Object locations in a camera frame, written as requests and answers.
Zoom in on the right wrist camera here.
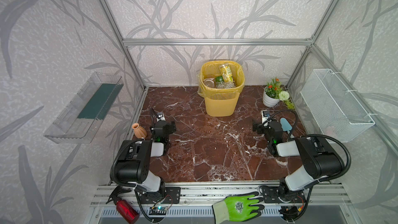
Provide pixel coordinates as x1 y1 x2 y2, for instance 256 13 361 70
261 110 271 124

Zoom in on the clear acrylic wall shelf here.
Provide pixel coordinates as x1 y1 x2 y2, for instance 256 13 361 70
44 72 124 144

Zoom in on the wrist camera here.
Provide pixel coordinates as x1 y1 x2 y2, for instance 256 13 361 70
155 112 165 122
261 110 271 124

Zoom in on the green plastic bottle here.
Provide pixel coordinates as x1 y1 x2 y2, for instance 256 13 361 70
215 76 224 84

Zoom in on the red yellow label bottle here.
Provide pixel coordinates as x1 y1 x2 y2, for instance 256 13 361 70
203 78 216 88

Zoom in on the white wire mesh basket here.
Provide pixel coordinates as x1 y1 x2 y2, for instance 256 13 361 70
301 68 375 143

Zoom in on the small terracotta vase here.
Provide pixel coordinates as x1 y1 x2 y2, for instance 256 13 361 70
132 122 147 139

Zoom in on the red spray bottle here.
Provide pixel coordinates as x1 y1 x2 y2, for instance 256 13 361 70
106 185 140 224

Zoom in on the teal garden trowel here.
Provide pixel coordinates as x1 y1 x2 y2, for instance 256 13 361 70
280 118 293 138

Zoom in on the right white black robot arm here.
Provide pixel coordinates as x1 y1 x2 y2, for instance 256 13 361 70
252 110 352 203

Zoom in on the yellow plastic waste bin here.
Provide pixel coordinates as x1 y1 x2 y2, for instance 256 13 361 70
198 60 245 117

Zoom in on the green circuit board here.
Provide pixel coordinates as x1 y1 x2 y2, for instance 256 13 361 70
149 205 170 216

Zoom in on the green black work glove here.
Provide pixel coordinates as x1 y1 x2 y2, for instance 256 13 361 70
212 192 264 224

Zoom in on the potted artificial flower plant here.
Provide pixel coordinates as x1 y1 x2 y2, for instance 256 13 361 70
263 77 295 110

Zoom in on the clear bottle blue cap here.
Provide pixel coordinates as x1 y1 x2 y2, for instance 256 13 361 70
216 82 236 89

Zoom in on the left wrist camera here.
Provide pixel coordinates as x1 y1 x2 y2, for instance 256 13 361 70
155 112 165 122

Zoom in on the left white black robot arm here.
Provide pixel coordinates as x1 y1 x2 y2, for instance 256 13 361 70
110 108 177 201

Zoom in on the yellow label tea bottle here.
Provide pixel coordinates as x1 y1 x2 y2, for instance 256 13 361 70
219 63 234 83

